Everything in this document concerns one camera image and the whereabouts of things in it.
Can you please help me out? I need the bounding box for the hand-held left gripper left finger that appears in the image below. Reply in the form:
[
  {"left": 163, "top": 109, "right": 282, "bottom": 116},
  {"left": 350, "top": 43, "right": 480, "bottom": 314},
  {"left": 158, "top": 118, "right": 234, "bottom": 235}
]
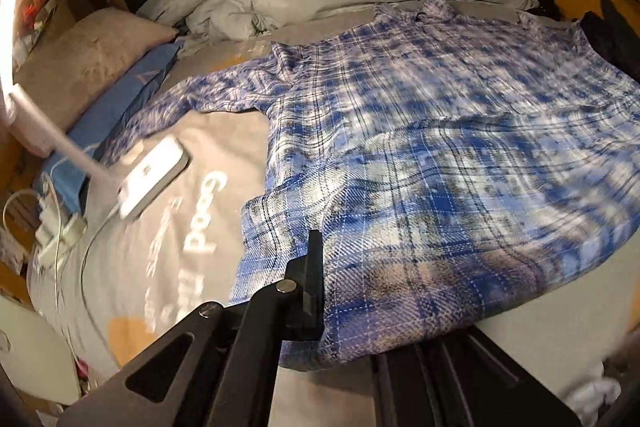
[{"left": 59, "top": 229, "right": 327, "bottom": 427}]

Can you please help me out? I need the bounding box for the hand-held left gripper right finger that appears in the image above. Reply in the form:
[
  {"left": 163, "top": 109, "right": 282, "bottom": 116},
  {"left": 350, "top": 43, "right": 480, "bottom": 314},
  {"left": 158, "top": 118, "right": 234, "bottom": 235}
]
[{"left": 372, "top": 326, "right": 584, "bottom": 427}]

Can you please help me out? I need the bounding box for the blue plaid shirt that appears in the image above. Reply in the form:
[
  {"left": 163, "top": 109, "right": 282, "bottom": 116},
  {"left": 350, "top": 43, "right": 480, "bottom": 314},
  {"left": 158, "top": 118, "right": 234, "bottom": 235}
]
[{"left": 102, "top": 0, "right": 640, "bottom": 370}]

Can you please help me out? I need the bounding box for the white crumpled cloth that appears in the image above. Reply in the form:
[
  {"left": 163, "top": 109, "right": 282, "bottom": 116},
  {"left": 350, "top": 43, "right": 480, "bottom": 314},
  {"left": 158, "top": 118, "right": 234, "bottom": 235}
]
[{"left": 565, "top": 377, "right": 623, "bottom": 427}]

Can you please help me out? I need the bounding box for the white desk lamp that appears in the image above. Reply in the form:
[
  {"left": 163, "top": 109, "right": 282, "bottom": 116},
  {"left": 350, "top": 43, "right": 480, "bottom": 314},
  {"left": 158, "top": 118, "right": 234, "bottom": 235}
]
[{"left": 0, "top": 0, "right": 192, "bottom": 220}]

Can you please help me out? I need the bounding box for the white power strip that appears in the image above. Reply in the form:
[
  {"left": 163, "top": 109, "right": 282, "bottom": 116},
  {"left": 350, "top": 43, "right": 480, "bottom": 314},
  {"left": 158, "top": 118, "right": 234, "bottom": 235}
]
[{"left": 34, "top": 202, "right": 88, "bottom": 260}]

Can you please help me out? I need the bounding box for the blue pillow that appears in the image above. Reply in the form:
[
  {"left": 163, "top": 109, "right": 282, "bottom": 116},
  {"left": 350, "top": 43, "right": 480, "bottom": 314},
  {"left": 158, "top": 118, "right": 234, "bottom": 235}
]
[{"left": 42, "top": 42, "right": 183, "bottom": 212}]

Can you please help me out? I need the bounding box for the beige pillow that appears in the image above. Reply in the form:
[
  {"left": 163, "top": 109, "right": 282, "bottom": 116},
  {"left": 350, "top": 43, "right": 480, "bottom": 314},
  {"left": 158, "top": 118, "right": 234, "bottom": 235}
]
[{"left": 14, "top": 9, "right": 178, "bottom": 148}]

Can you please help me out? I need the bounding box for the black padded jacket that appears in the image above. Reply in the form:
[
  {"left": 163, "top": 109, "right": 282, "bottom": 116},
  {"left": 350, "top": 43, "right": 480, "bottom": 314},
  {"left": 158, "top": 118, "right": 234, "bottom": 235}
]
[{"left": 580, "top": 0, "right": 640, "bottom": 82}]

